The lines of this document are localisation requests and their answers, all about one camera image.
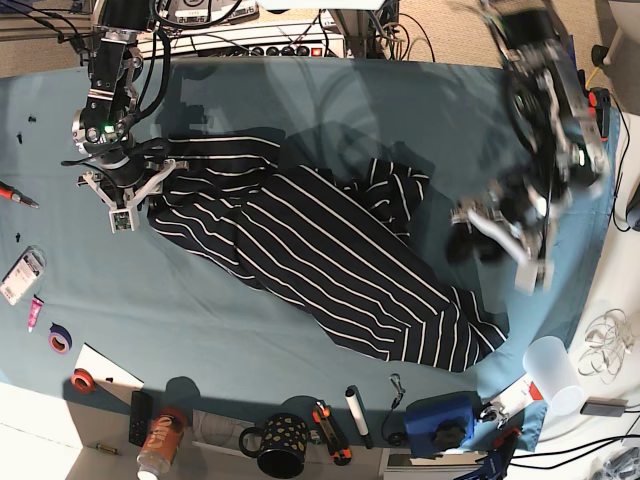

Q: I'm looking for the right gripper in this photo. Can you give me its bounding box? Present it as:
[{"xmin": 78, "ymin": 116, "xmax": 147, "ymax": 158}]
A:
[{"xmin": 97, "ymin": 157, "xmax": 147, "ymax": 189}]

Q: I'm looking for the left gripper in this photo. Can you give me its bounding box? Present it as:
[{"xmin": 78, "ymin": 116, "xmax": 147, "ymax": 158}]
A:
[{"xmin": 445, "ymin": 174, "xmax": 548, "ymax": 263}]

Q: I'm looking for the navy white striped t-shirt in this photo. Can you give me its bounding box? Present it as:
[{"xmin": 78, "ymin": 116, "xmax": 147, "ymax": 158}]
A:
[{"xmin": 147, "ymin": 132, "xmax": 508, "ymax": 373}]

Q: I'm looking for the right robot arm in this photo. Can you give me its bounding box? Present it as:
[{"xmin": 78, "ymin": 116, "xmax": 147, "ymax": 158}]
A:
[{"xmin": 61, "ymin": 1, "xmax": 171, "ymax": 208}]

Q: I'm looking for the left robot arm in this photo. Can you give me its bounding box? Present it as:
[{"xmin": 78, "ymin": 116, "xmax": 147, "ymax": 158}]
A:
[{"xmin": 446, "ymin": 1, "xmax": 610, "ymax": 265}]

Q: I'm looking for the translucent plastic cup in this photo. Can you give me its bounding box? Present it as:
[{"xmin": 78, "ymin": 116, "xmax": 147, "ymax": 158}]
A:
[{"xmin": 522, "ymin": 336, "xmax": 586, "ymax": 416}]

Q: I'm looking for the teal table cloth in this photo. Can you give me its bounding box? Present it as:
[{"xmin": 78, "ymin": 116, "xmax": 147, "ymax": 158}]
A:
[{"xmin": 1, "ymin": 57, "xmax": 612, "ymax": 428}]

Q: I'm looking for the clear plastic screw box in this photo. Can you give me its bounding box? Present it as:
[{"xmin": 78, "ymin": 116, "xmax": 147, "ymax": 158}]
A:
[{"xmin": 1, "ymin": 245, "xmax": 46, "ymax": 306}]

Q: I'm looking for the white red card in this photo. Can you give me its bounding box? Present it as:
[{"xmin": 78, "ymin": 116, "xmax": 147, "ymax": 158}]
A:
[{"xmin": 490, "ymin": 373, "xmax": 543, "ymax": 417}]

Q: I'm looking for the pink glue tube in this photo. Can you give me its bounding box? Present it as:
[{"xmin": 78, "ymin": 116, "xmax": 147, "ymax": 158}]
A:
[{"xmin": 27, "ymin": 295, "xmax": 44, "ymax": 333}]

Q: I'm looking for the purple tape roll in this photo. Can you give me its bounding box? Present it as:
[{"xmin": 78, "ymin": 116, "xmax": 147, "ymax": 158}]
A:
[{"xmin": 48, "ymin": 323, "xmax": 72, "ymax": 355}]

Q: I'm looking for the blue clamp block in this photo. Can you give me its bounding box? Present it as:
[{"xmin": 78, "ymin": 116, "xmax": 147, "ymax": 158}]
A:
[{"xmin": 403, "ymin": 394, "xmax": 476, "ymax": 458}]

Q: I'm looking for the white black marker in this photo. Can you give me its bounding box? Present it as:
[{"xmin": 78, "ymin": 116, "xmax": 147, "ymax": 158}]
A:
[{"xmin": 345, "ymin": 385, "xmax": 374, "ymax": 449}]

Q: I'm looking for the orange black table clamp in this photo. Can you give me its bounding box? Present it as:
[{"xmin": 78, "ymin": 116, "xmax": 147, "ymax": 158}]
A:
[{"xmin": 587, "ymin": 87, "xmax": 611, "ymax": 142}]

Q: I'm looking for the white paper sheet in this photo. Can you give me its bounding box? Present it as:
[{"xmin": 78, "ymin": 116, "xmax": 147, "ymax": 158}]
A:
[{"xmin": 75, "ymin": 343, "xmax": 144, "ymax": 390}]

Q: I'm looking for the orange tape roll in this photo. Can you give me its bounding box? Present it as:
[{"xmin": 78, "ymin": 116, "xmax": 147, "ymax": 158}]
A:
[{"xmin": 70, "ymin": 368, "xmax": 96, "ymax": 394}]

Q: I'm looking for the grey small box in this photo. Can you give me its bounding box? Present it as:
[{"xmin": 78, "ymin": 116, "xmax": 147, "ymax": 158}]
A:
[{"xmin": 580, "ymin": 398, "xmax": 627, "ymax": 418}]

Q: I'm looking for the black remote control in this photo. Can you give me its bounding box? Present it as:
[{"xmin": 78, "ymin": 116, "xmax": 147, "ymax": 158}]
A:
[{"xmin": 128, "ymin": 390, "xmax": 153, "ymax": 447}]

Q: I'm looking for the white power strip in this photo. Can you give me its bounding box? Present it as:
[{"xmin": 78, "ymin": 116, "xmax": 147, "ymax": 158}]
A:
[{"xmin": 168, "ymin": 18, "xmax": 348, "ymax": 58}]

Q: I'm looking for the orange black utility knife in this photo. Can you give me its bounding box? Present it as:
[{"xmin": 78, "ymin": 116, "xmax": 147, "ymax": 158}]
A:
[{"xmin": 312, "ymin": 400, "xmax": 352, "ymax": 467}]

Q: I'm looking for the orange drink bottle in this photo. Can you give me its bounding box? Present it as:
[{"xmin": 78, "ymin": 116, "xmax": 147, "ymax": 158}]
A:
[{"xmin": 137, "ymin": 407, "xmax": 187, "ymax": 480}]

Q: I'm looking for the black mug yellow pattern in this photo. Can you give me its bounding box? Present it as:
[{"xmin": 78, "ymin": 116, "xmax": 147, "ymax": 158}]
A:
[{"xmin": 238, "ymin": 413, "xmax": 308, "ymax": 479}]

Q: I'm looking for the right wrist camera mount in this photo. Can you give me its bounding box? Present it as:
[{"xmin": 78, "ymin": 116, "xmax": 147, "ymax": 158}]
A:
[{"xmin": 80, "ymin": 158, "xmax": 189, "ymax": 234}]

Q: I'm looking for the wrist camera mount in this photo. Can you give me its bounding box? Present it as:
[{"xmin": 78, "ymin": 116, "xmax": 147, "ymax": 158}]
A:
[
  {"xmin": 450, "ymin": 191, "xmax": 555, "ymax": 294},
  {"xmin": 80, "ymin": 158, "xmax": 189, "ymax": 234}
]

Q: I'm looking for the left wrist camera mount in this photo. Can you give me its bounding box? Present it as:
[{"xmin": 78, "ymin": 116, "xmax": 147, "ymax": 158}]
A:
[{"xmin": 450, "ymin": 191, "xmax": 555, "ymax": 294}]

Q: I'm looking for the orange handled screwdriver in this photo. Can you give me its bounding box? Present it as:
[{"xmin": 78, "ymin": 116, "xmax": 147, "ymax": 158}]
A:
[{"xmin": 0, "ymin": 184, "xmax": 39, "ymax": 209}]

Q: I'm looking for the white cable bundle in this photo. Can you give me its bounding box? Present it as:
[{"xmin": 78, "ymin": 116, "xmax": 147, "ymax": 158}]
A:
[{"xmin": 577, "ymin": 308, "xmax": 636, "ymax": 386}]

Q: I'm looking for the black lanyard with clip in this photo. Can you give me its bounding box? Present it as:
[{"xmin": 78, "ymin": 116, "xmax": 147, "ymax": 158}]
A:
[{"xmin": 381, "ymin": 372, "xmax": 407, "ymax": 448}]

